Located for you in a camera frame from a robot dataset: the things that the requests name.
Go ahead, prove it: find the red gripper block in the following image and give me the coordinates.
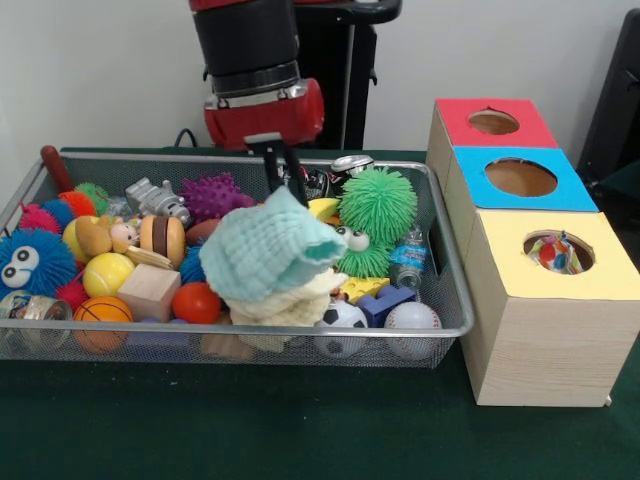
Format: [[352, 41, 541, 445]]
[[203, 77, 326, 207]]

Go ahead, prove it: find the mint waffle cloth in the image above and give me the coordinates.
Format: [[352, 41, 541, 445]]
[[198, 185, 349, 304]]

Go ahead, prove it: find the cream waffle cloth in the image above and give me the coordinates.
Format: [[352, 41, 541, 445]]
[[227, 272, 349, 351]]

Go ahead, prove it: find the multicolour patterned cloth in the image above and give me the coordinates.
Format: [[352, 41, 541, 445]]
[[530, 229, 585, 274]]

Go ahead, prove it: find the shallow clear mesh bin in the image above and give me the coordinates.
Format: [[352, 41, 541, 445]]
[[0, 149, 476, 369]]

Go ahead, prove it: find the wooden box with three holes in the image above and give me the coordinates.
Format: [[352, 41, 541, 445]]
[[425, 97, 640, 407]]

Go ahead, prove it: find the green spiky toy with eyes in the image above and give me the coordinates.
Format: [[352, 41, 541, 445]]
[[333, 167, 419, 279]]

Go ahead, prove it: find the small blue spiky eyed ball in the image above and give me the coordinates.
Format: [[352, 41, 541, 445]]
[[179, 243, 209, 286]]

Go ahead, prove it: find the toy hamburger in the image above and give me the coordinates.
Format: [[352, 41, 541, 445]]
[[138, 214, 186, 269]]

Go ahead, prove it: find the orange red smooth ball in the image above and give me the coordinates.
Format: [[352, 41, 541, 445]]
[[172, 281, 223, 325]]

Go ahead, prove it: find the pale wooden cube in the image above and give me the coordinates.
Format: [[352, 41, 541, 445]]
[[117, 263, 182, 324]]

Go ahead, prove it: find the white baseball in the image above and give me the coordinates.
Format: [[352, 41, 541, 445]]
[[383, 300, 444, 361]]

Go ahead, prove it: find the yellow tennis ball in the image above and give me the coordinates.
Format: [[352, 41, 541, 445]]
[[82, 252, 136, 299]]

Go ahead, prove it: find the small orange basketball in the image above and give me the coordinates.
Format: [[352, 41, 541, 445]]
[[73, 295, 135, 354]]

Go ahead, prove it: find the dark green table cloth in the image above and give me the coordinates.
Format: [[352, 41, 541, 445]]
[[0, 144, 640, 480]]

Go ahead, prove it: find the blue spiky ball with eyes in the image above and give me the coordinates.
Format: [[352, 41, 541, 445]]
[[0, 227, 79, 301]]

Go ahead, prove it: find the neighbouring green covered table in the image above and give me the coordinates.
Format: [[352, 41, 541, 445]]
[[587, 159, 640, 231]]

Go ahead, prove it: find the black upright stand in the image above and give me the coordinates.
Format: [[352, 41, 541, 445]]
[[574, 7, 640, 176]]

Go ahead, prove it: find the black looped cable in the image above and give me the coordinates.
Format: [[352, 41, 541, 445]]
[[174, 128, 209, 149]]

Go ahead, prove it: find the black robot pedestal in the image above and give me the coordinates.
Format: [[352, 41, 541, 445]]
[[292, 0, 404, 150]]

